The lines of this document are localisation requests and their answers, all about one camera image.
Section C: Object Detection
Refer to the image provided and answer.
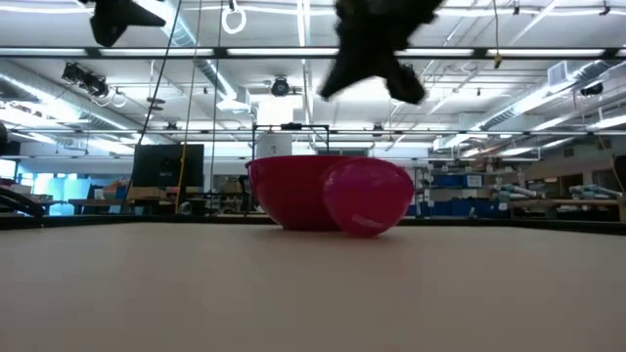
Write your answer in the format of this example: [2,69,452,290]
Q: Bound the black hanging cable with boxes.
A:
[120,0,183,212]

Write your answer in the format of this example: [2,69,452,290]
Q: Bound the hanging cable with yellow plug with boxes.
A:
[491,0,504,70]

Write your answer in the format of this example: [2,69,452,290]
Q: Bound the round black ceiling reel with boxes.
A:
[270,75,291,98]

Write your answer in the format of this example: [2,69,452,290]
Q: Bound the black aluminium table frame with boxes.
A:
[0,213,626,237]

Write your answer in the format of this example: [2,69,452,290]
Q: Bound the wooden workbench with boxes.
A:
[508,197,626,222]

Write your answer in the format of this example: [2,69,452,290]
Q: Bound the small pink plastic bowl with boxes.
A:
[322,156,416,240]

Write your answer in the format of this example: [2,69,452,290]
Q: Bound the black monitor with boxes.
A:
[132,143,205,189]

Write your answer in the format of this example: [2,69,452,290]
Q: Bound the white cylindrical tank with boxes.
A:
[255,132,293,158]

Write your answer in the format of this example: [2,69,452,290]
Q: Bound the black curved object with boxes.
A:
[0,187,46,219]

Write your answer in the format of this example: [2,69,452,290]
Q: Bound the black tube stand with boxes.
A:
[250,122,331,158]

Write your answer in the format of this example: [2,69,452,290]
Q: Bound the black ceiling device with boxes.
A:
[61,62,111,99]

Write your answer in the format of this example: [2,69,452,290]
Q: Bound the black overhead light bar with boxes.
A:
[0,46,626,61]

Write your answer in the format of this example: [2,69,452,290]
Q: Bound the blue cabinet row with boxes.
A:
[408,198,510,218]

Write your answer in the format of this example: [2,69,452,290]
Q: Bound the white hanging ring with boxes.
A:
[221,3,247,36]

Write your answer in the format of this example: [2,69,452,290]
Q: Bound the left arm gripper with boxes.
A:
[89,0,167,49]

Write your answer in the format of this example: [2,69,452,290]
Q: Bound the large red plastic bowl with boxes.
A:
[245,154,356,233]

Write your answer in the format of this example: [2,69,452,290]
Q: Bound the blue storage bins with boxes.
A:
[431,173,485,189]

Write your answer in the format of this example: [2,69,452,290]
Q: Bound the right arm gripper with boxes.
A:
[318,0,444,106]

